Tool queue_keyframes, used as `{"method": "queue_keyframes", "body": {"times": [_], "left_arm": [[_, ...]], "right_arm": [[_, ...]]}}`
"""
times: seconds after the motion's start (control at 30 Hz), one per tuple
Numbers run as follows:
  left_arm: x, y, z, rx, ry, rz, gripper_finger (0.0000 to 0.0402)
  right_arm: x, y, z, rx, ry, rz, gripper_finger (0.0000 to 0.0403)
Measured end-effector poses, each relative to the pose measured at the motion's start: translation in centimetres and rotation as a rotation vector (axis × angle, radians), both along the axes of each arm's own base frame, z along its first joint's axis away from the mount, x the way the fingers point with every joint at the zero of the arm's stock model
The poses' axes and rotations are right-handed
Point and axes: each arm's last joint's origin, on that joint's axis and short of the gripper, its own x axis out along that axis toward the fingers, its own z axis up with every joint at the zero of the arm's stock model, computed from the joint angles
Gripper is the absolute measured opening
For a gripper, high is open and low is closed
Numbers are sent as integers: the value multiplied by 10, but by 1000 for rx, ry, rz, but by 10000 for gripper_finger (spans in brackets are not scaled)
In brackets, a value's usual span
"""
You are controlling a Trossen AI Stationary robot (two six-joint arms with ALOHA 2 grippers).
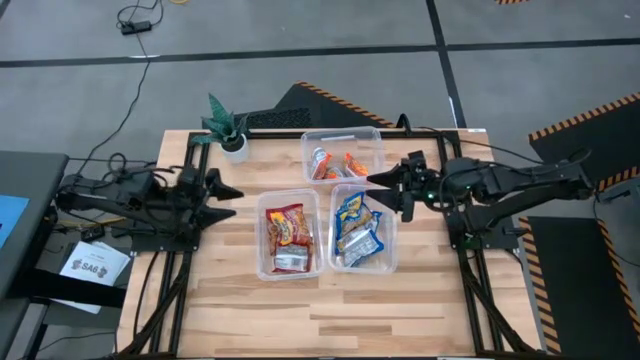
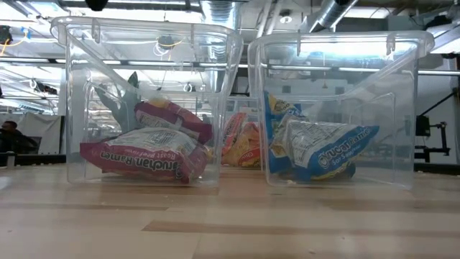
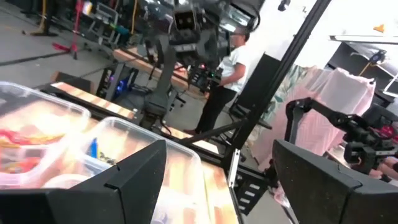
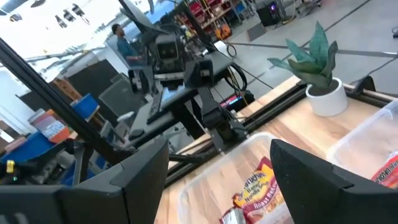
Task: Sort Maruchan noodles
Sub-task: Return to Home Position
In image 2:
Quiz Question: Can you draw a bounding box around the orange chicken ramen packet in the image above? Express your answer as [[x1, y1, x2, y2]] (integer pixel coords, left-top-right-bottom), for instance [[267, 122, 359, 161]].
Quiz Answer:
[[223, 122, 262, 168], [221, 112, 249, 156]]

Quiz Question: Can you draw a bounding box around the blue soy sauce ramen packet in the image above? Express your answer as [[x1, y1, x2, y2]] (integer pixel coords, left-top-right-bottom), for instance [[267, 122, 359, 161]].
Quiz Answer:
[[279, 119, 380, 182], [263, 91, 307, 174]]

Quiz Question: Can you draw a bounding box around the maroon beef ramen packet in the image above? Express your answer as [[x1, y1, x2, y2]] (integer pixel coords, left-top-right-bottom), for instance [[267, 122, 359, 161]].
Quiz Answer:
[[79, 127, 213, 185], [134, 99, 213, 145]]

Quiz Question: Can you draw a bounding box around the clear plastic bin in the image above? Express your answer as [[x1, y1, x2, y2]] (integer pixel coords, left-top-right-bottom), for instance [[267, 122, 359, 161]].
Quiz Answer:
[[247, 30, 436, 191], [50, 16, 244, 188], [218, 95, 267, 169]]

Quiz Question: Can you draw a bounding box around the white cloth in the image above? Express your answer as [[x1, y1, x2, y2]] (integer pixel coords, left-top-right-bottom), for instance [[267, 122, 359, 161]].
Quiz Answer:
[[16, 112, 64, 155]]

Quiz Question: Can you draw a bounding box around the black monitor stand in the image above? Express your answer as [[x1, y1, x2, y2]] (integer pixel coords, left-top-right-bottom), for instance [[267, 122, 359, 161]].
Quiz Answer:
[[414, 114, 452, 163]]

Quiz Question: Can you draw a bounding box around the seated person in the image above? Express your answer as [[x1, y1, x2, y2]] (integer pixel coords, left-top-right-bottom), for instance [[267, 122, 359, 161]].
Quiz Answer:
[[0, 120, 40, 155]]

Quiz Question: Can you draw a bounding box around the silver ventilation duct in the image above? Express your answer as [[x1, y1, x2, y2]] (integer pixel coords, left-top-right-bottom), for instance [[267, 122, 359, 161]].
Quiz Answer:
[[199, 0, 244, 32], [300, 0, 360, 34]]

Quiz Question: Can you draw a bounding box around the black overhead camera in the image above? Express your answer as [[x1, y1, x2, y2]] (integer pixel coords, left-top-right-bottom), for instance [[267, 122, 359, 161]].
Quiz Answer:
[[84, 0, 110, 12]]

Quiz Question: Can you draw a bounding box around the horizontal frame bar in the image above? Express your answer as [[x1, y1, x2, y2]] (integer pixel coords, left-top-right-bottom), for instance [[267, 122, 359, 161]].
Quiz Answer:
[[0, 56, 460, 76]]

